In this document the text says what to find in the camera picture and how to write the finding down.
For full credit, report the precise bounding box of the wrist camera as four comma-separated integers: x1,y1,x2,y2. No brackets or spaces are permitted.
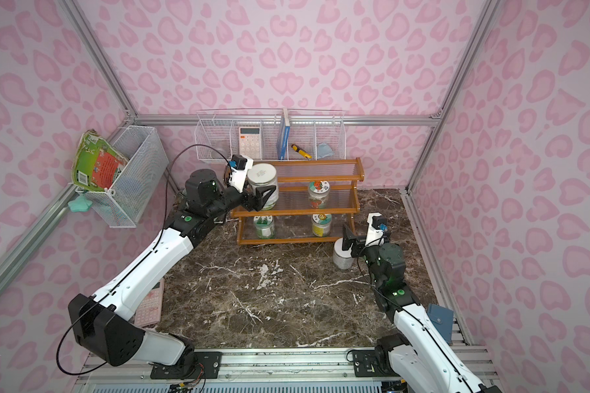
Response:
365,213,388,247
227,154,254,193

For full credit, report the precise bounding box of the white wire wall basket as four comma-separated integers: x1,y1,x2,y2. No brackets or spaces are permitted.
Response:
194,108,346,162

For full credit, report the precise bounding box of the mint star hook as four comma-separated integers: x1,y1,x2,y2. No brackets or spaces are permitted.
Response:
68,193,93,213

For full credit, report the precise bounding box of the yellow utility knife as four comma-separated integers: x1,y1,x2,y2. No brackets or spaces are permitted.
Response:
291,144,312,160

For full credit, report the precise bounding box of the white mesh side basket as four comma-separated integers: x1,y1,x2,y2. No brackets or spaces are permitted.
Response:
84,125,169,229

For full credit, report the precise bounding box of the light blue cup in basket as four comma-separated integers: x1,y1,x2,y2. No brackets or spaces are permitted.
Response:
316,142,334,160

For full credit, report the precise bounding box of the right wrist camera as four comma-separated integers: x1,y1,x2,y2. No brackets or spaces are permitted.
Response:
365,213,388,247

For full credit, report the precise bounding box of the red-lid jar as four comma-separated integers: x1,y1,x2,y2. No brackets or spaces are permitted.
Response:
308,180,331,209

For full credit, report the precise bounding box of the wooden three-tier shelf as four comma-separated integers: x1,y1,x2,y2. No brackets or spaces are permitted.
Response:
232,158,365,246

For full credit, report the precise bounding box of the sunflower jar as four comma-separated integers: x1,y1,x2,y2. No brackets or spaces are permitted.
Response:
311,214,333,237

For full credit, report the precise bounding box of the blue book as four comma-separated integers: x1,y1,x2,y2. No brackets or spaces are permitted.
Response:
276,108,291,160

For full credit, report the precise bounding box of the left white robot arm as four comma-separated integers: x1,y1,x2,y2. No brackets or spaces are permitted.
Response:
67,169,276,379

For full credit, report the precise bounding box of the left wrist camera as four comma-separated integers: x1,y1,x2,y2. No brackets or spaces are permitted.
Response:
227,154,254,193

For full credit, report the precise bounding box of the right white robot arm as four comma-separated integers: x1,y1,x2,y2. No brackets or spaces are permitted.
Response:
342,215,501,392

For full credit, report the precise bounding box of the white calculator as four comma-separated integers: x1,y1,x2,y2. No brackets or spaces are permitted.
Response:
239,126,262,160

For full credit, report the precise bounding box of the bottom left green-lid jar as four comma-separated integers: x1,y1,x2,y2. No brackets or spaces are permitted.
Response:
253,215,275,239

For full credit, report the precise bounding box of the seed jar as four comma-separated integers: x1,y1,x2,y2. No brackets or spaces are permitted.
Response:
332,239,355,270
247,163,279,211

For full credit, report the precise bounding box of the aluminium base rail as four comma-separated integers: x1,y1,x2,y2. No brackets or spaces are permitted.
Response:
72,348,403,392

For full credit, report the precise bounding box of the green snack packet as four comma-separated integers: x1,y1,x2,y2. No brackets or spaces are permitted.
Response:
71,129,129,192

